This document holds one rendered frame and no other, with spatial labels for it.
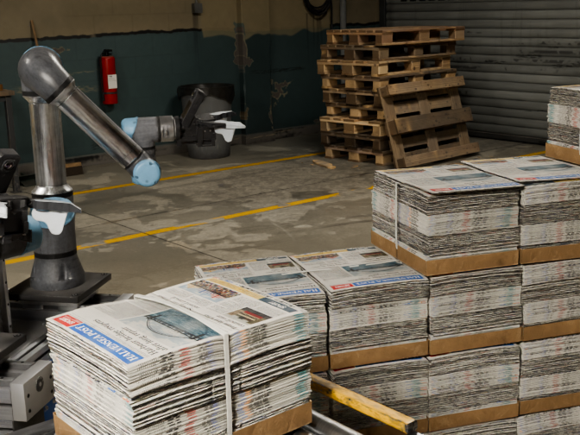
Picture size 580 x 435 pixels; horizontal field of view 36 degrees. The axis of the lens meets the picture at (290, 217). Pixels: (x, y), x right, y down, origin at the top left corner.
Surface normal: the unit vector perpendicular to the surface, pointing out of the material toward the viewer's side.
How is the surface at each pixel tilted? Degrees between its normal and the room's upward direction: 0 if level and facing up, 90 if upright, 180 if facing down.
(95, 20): 90
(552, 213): 90
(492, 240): 90
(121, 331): 2
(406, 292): 90
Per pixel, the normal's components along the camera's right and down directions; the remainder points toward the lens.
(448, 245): 0.31, 0.22
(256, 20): 0.64, 0.16
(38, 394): 0.98, 0.03
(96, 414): -0.76, 0.17
